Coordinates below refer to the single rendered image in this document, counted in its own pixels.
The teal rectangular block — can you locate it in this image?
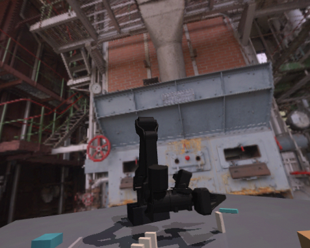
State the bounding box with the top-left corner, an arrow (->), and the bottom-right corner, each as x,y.
31,233 -> 63,248

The teal rectangular bar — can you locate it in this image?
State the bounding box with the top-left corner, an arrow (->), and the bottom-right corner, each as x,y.
220,208 -> 239,214

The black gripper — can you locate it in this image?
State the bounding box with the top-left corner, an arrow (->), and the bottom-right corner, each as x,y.
168,188 -> 226,216

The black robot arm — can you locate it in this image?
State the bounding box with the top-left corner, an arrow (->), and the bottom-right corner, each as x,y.
133,117 -> 192,221

